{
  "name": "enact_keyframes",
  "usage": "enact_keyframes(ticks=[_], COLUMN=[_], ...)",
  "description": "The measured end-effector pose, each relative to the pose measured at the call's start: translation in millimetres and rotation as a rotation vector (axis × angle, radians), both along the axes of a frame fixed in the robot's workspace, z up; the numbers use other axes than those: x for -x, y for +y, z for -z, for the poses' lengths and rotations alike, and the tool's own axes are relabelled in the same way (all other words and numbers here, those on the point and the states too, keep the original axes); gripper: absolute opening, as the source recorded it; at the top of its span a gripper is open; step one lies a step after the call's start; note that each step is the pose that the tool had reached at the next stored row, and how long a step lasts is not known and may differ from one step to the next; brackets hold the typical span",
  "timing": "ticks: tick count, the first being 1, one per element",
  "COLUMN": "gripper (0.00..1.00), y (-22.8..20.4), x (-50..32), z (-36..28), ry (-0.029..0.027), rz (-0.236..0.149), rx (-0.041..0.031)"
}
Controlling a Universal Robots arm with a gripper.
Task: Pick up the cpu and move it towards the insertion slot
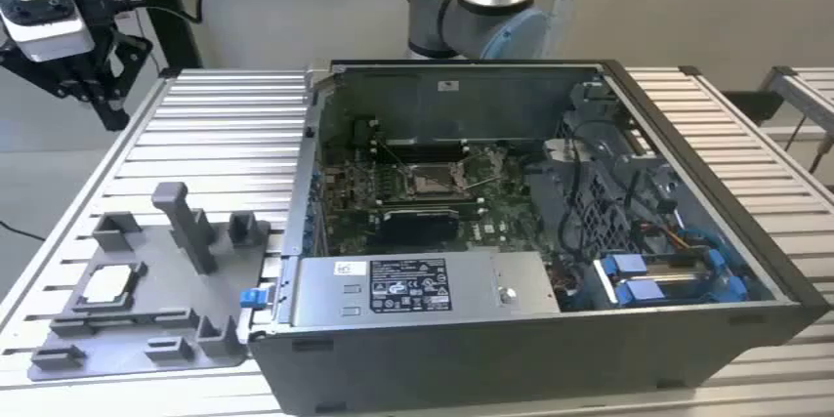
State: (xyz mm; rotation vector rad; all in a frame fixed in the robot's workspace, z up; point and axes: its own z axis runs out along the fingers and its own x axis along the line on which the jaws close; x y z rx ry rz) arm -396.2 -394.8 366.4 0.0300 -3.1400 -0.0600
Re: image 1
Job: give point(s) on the silver CPU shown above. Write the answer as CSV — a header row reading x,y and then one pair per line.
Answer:
x,y
109,284

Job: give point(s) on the CPU socket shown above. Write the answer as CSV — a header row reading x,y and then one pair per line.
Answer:
x,y
435,179

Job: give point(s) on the black RAM slot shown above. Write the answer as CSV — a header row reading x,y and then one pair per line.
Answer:
x,y
430,199
430,205

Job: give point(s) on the black stand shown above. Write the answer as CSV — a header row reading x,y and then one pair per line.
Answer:
x,y
170,7

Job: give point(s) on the grey parts rack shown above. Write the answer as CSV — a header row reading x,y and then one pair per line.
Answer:
x,y
163,290

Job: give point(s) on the blue case latch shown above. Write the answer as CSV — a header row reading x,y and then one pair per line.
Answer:
x,y
252,298

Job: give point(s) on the black graphics card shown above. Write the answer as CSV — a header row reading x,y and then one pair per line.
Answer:
x,y
416,226

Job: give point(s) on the metal locking lever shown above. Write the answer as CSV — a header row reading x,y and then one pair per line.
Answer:
x,y
480,174

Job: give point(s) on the green motherboard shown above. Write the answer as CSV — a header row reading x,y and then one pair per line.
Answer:
x,y
502,221

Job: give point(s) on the silver power supply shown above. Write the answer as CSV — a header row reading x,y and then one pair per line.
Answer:
x,y
468,290

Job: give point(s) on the black PC case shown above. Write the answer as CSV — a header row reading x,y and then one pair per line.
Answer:
x,y
456,368

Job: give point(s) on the grey perforated drive cage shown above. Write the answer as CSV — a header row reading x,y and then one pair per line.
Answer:
x,y
606,221

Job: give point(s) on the hard disk in blue carrier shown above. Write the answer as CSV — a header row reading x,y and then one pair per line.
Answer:
x,y
642,292
625,264

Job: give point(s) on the black box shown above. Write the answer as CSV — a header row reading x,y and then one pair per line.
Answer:
x,y
749,104

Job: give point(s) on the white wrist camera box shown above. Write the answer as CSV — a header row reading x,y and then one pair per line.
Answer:
x,y
45,41

